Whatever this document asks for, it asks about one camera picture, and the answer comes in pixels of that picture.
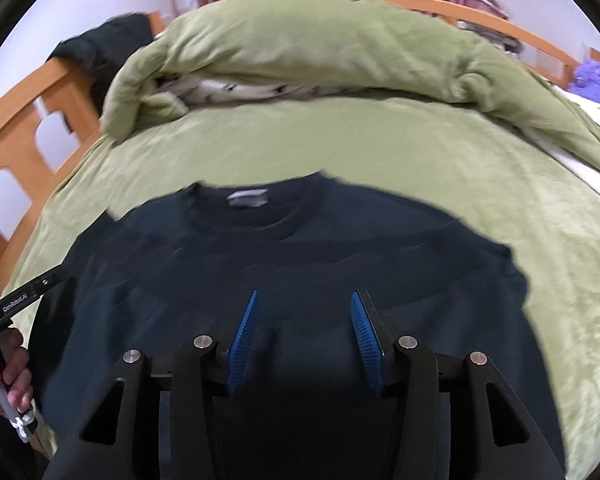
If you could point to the person's left hand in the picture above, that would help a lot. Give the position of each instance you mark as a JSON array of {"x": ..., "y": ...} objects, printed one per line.
[{"x": 15, "y": 373}]

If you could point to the green plush bed sheet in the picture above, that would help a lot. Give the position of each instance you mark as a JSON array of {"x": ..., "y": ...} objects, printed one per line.
[{"x": 455, "y": 158}]

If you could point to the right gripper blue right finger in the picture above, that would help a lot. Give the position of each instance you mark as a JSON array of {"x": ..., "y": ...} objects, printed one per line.
[{"x": 367, "y": 340}]

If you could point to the green folded duvet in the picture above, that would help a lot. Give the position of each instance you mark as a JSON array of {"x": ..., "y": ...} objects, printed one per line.
[{"x": 341, "y": 43}]

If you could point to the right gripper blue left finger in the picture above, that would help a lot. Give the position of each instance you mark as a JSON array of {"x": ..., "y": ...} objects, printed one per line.
[{"x": 240, "y": 345}]

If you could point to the black garment on headboard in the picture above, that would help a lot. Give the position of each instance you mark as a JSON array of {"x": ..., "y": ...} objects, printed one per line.
[{"x": 100, "y": 52}]

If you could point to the wooden bed frame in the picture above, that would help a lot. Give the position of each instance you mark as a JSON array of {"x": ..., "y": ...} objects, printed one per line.
[{"x": 48, "y": 124}]

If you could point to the dark navy sweatshirt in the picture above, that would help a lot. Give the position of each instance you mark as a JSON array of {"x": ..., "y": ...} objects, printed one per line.
[{"x": 176, "y": 267}]

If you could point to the purple plush toy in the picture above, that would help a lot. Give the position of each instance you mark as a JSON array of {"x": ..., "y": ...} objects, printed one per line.
[{"x": 586, "y": 81}]

